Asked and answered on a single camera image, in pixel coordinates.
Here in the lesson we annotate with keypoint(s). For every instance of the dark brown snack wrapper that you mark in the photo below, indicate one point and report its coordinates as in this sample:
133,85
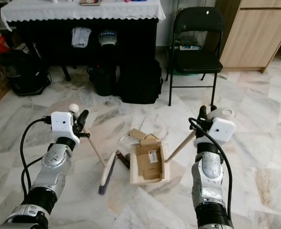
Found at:
123,160

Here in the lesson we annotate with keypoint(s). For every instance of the brown cardboard box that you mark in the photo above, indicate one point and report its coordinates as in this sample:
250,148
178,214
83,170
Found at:
146,164

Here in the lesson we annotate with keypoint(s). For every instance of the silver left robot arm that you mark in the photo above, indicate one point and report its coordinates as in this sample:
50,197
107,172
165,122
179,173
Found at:
52,167

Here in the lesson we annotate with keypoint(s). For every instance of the small black bag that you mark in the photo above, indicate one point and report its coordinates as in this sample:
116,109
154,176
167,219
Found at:
102,81

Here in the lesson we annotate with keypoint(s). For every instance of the green basin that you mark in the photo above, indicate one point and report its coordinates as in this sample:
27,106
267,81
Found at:
183,71

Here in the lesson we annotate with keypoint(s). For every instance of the clear plastic packaging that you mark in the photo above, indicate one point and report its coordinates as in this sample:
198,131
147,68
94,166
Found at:
125,140

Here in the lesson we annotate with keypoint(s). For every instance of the black folding chair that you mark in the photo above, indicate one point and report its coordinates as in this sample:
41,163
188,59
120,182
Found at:
196,60

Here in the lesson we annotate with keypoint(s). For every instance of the small tan cardboard box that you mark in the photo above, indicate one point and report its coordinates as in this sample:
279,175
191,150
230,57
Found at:
137,134

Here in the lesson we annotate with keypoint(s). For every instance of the flat blue book stack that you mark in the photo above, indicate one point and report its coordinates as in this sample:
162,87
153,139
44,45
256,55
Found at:
189,47

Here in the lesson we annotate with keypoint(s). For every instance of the large black backpack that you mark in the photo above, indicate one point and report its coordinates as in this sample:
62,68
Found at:
139,81

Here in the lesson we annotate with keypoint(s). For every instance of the black round appliance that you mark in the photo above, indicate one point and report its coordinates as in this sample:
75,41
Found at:
24,74

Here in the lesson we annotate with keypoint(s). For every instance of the black table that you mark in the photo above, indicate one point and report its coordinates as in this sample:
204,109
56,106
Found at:
50,45

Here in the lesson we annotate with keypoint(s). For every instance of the white hanging cloth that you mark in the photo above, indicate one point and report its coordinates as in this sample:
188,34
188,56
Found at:
81,37

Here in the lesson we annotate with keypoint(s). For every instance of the white and blue cap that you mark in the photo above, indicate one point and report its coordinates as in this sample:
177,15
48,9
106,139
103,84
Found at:
107,38

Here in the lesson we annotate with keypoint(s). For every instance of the light wooden cabinet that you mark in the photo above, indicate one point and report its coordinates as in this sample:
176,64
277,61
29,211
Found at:
252,33

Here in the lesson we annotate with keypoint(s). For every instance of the white lace tablecloth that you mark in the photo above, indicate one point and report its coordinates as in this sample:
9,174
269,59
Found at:
78,10

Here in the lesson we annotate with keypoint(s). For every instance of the brown book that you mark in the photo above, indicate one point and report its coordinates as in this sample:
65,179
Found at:
91,2

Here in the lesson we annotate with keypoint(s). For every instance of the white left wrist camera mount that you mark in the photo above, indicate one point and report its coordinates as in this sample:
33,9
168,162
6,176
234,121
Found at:
63,124

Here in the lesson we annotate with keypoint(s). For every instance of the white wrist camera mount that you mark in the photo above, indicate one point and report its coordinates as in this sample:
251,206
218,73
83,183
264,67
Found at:
63,124
222,128

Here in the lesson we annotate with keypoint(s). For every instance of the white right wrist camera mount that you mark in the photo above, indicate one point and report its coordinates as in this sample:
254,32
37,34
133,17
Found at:
222,128

